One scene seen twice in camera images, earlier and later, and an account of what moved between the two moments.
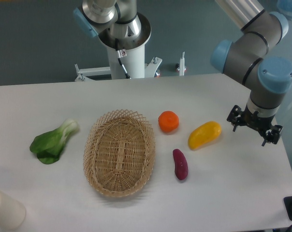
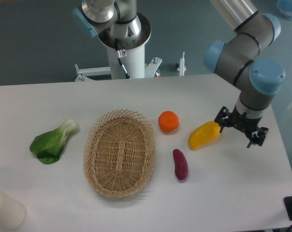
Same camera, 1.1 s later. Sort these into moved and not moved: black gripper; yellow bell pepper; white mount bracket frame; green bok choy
Moved: black gripper
Not moved: yellow bell pepper; green bok choy; white mount bracket frame
